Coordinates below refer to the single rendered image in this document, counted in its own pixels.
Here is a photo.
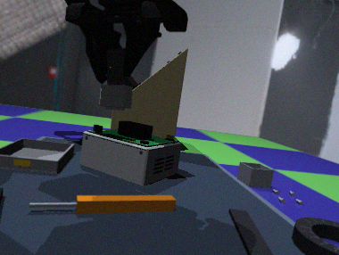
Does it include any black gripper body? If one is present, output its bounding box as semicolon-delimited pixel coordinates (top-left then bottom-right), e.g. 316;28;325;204
65;0;188;32

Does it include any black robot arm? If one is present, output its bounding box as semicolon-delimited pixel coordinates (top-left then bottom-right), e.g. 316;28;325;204
65;0;141;89

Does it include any green circuit board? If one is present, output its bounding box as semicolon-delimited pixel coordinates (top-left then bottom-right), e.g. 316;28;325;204
87;129;178;147

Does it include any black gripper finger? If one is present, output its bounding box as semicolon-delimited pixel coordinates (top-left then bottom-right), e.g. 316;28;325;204
122;22;161;77
83;22;121;74

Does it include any dark blue-grey mat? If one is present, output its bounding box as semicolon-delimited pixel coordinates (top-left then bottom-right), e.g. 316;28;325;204
0;136;305;255

